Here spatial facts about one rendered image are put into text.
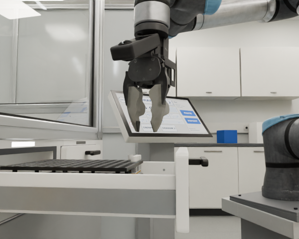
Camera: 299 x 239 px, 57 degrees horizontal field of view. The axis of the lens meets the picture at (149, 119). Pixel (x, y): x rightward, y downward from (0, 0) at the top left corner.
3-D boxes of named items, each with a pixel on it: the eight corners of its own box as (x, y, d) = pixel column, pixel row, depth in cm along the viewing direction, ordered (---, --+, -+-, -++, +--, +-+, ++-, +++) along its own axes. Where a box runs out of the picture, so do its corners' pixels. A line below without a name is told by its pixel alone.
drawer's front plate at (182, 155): (187, 193, 66) (186, 147, 67) (189, 234, 37) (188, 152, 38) (180, 193, 66) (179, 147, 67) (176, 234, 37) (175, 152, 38)
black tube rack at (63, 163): (143, 188, 62) (143, 160, 62) (126, 208, 44) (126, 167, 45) (48, 187, 64) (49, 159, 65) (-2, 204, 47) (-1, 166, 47)
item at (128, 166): (143, 162, 62) (143, 160, 62) (126, 171, 45) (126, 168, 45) (135, 162, 62) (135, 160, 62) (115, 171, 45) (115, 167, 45)
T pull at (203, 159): (205, 163, 55) (205, 156, 55) (208, 167, 48) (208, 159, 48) (187, 163, 56) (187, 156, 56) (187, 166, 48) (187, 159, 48)
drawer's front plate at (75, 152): (99, 174, 101) (100, 144, 102) (66, 188, 72) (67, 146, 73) (95, 174, 101) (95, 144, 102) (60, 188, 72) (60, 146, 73)
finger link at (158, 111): (177, 131, 57) (172, 87, 58) (165, 129, 52) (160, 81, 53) (163, 133, 58) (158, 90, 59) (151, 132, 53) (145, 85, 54)
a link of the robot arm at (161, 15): (160, -3, 53) (124, 6, 57) (160, 21, 52) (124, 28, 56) (175, 13, 59) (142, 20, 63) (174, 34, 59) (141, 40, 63)
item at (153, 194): (179, 188, 65) (179, 161, 65) (176, 219, 39) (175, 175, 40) (19, 184, 70) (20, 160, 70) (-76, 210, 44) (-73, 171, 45)
